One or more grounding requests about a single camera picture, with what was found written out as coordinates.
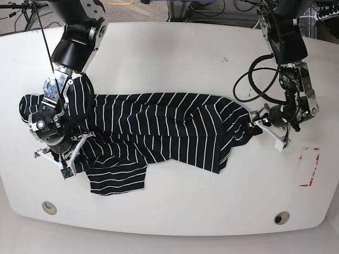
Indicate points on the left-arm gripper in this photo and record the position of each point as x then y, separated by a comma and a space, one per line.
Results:
263, 120

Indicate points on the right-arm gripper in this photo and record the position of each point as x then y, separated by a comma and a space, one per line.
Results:
63, 150

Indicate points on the navy white striped T-shirt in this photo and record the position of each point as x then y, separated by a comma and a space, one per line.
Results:
133, 131

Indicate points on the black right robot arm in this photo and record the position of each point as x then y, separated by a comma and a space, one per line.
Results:
84, 29

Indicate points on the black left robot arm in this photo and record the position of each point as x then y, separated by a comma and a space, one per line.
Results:
279, 22

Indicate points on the red tape rectangle marking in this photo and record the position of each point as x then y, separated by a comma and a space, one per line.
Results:
307, 165

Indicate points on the left table grommet hole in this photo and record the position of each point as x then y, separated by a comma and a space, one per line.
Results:
49, 208

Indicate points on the table grommet hole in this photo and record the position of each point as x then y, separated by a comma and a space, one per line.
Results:
49, 208
281, 218

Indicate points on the right table grommet hole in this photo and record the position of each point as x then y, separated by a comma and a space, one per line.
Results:
281, 218

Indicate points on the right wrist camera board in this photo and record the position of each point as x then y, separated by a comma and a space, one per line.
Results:
66, 173

